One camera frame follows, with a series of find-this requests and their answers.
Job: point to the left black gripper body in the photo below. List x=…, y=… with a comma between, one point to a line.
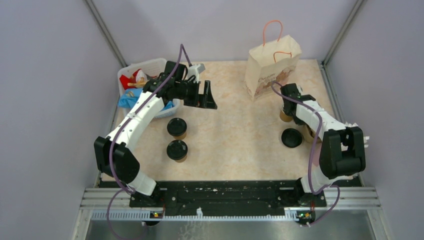
x=188, y=92

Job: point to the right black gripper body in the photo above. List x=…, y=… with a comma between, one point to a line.
x=294, y=118

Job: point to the stack of paper cups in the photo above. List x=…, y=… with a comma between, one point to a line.
x=283, y=116

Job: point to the black lid stack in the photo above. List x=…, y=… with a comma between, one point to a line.
x=291, y=138

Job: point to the black cup lid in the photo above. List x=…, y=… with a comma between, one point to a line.
x=176, y=149
x=175, y=125

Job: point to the brown paper cup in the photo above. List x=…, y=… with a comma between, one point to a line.
x=181, y=160
x=180, y=135

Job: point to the paper takeout bag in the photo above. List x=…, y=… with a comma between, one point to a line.
x=271, y=61

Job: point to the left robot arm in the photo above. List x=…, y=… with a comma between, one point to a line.
x=113, y=153

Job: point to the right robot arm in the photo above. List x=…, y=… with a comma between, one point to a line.
x=338, y=149

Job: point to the cardboard cup carrier stack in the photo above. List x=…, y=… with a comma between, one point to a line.
x=308, y=134

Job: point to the pink holder cup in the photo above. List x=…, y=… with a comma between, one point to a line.
x=316, y=155

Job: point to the red snack bag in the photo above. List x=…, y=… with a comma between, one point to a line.
x=138, y=79

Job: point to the blue snack bag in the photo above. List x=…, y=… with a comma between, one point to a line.
x=129, y=98

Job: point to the white wrapped straws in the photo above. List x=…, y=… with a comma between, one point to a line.
x=365, y=138

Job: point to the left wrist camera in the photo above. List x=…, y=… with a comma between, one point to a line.
x=194, y=71

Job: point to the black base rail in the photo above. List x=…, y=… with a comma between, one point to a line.
x=232, y=198

